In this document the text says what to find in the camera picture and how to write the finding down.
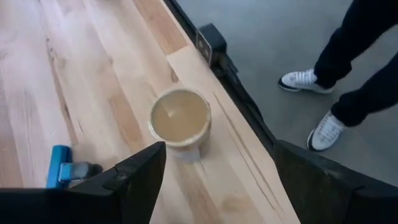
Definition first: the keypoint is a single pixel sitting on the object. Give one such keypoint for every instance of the person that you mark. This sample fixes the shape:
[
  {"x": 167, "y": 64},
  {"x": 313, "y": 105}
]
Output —
[{"x": 357, "y": 37}]

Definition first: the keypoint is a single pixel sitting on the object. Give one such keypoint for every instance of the blue bag clip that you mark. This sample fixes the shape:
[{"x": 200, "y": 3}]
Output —
[{"x": 57, "y": 168}]

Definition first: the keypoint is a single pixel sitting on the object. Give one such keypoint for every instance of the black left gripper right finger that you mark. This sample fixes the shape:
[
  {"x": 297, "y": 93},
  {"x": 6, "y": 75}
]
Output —
[{"x": 335, "y": 199}]

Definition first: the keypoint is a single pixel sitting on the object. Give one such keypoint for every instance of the tan lid furikake jar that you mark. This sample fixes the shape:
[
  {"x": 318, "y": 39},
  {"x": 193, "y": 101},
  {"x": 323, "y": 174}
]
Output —
[{"x": 180, "y": 118}]

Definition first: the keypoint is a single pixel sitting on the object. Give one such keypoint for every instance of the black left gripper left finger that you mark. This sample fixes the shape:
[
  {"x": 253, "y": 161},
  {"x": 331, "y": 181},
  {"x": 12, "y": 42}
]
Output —
[{"x": 93, "y": 202}]

